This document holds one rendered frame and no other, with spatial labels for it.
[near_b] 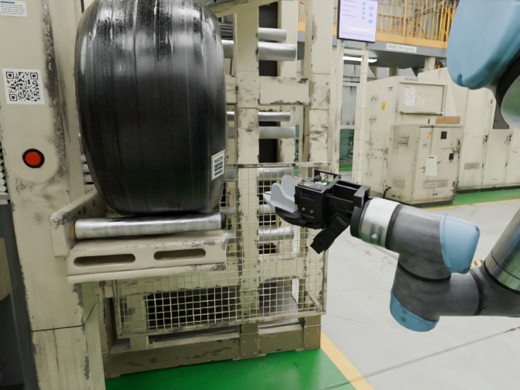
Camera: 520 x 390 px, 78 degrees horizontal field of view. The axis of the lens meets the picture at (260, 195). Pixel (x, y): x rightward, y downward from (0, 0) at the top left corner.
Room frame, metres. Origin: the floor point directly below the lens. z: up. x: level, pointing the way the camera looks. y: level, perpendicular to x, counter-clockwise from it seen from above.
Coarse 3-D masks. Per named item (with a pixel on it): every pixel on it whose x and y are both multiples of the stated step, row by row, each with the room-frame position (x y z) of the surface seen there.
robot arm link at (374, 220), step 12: (372, 204) 0.48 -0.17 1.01; (384, 204) 0.48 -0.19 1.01; (396, 204) 0.48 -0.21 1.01; (372, 216) 0.47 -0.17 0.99; (384, 216) 0.46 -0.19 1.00; (360, 228) 0.49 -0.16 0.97; (372, 228) 0.47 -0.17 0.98; (384, 228) 0.46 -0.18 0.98; (372, 240) 0.47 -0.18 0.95; (384, 240) 0.46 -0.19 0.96
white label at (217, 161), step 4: (220, 152) 0.68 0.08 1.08; (224, 152) 0.69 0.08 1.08; (212, 156) 0.66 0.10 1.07; (216, 156) 0.67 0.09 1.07; (220, 156) 0.68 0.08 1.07; (224, 156) 0.70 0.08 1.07; (212, 160) 0.67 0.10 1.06; (216, 160) 0.68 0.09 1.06; (220, 160) 0.69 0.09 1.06; (212, 164) 0.67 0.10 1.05; (216, 164) 0.68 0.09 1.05; (220, 164) 0.69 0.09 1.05; (212, 168) 0.68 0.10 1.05; (216, 168) 0.69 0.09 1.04; (220, 168) 0.70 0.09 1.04; (212, 172) 0.68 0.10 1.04; (216, 172) 0.69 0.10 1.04; (220, 172) 0.70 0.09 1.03; (212, 176) 0.69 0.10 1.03; (216, 176) 0.70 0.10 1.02
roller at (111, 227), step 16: (80, 224) 0.70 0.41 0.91; (96, 224) 0.70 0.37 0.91; (112, 224) 0.71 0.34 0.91; (128, 224) 0.72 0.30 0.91; (144, 224) 0.72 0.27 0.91; (160, 224) 0.73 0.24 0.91; (176, 224) 0.74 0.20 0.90; (192, 224) 0.74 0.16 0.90; (208, 224) 0.75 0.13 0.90; (224, 224) 0.76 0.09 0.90
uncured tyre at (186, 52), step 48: (96, 0) 0.70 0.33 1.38; (144, 0) 0.71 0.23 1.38; (192, 0) 0.75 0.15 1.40; (96, 48) 0.62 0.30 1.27; (144, 48) 0.63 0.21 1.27; (192, 48) 0.65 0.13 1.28; (96, 96) 0.60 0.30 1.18; (144, 96) 0.61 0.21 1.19; (192, 96) 0.63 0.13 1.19; (96, 144) 0.61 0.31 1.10; (144, 144) 0.62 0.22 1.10; (192, 144) 0.64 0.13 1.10; (144, 192) 0.67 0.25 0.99; (192, 192) 0.69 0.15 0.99
